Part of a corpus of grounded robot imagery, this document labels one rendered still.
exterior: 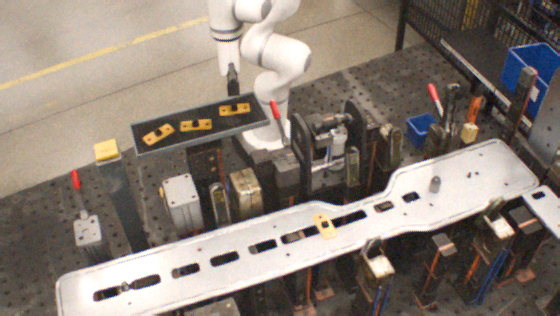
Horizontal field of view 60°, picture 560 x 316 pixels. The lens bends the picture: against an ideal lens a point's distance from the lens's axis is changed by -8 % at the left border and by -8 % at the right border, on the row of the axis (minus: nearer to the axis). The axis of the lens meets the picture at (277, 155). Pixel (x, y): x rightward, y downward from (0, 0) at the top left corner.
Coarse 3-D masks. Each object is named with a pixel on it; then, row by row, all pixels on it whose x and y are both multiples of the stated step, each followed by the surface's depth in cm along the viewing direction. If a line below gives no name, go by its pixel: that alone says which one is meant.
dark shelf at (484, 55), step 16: (464, 32) 197; (480, 32) 197; (448, 48) 192; (464, 48) 189; (480, 48) 189; (496, 48) 189; (464, 64) 186; (480, 64) 182; (496, 64) 182; (496, 80) 175; (512, 96) 168; (528, 112) 162
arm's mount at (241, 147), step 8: (288, 120) 199; (232, 136) 196; (240, 136) 192; (232, 144) 200; (240, 144) 190; (248, 144) 189; (240, 152) 194; (248, 152) 186; (248, 160) 189; (248, 168) 192
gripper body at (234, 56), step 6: (240, 36) 126; (222, 42) 125; (228, 42) 125; (234, 42) 125; (222, 48) 125; (228, 48) 125; (234, 48) 126; (222, 54) 126; (228, 54) 126; (234, 54) 127; (222, 60) 127; (228, 60) 127; (234, 60) 128; (222, 66) 128; (228, 66) 131; (234, 66) 129; (222, 72) 130
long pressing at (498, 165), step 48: (480, 144) 156; (384, 192) 143; (480, 192) 143; (192, 240) 133; (240, 240) 133; (336, 240) 133; (96, 288) 123; (144, 288) 123; (192, 288) 123; (240, 288) 124
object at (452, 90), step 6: (450, 84) 143; (456, 84) 143; (450, 90) 142; (456, 90) 142; (450, 96) 143; (456, 96) 141; (462, 96) 141; (444, 102) 146; (450, 102) 146; (456, 102) 146; (444, 108) 147; (450, 108) 147; (456, 108) 147; (444, 114) 148; (450, 114) 149; (456, 114) 148; (444, 120) 149; (450, 120) 150; (444, 126) 150; (450, 126) 152; (450, 132) 152; (444, 138) 152
